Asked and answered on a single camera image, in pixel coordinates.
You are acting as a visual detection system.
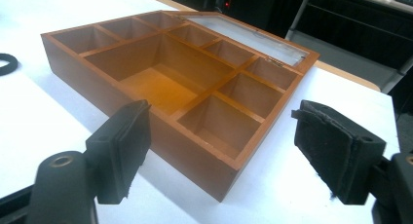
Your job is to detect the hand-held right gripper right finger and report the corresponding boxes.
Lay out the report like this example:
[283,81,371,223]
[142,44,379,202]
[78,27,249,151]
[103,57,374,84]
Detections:
[290,99,388,205]

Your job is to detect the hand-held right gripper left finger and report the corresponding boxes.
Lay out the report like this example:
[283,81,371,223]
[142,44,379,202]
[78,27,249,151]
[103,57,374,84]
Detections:
[85,99,152,205]

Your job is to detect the wooden compartment box with lid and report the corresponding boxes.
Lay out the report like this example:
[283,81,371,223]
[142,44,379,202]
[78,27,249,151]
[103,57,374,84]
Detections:
[40,10,320,203]

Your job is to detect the metal stand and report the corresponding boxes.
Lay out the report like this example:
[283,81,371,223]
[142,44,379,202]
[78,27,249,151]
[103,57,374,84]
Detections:
[285,0,413,94]

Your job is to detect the black ring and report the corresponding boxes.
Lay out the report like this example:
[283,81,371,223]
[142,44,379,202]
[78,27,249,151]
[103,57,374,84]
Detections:
[0,53,19,77]

